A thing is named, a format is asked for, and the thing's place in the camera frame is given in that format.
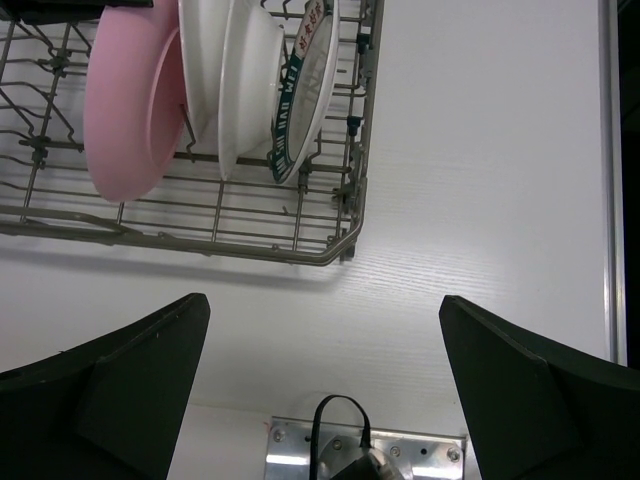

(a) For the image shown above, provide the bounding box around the pink round plate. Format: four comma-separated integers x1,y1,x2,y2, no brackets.
83,1,186,202

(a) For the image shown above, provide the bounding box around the grey wire dish rack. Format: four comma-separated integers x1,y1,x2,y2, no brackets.
1,1,384,266

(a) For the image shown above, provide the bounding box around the white deep plate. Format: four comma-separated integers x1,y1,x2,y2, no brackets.
218,1,284,180
179,0,231,140

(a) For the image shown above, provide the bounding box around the green rimmed printed plate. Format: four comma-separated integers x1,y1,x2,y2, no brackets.
269,1,340,184

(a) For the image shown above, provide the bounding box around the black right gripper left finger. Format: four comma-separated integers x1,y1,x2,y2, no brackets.
1,293,210,479

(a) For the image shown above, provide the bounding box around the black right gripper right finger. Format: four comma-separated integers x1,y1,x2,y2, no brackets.
439,295,639,479

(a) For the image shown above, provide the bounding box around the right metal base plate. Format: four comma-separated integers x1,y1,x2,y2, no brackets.
264,417,466,479

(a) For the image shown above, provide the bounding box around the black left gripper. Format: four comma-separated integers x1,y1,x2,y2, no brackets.
1,0,154,25

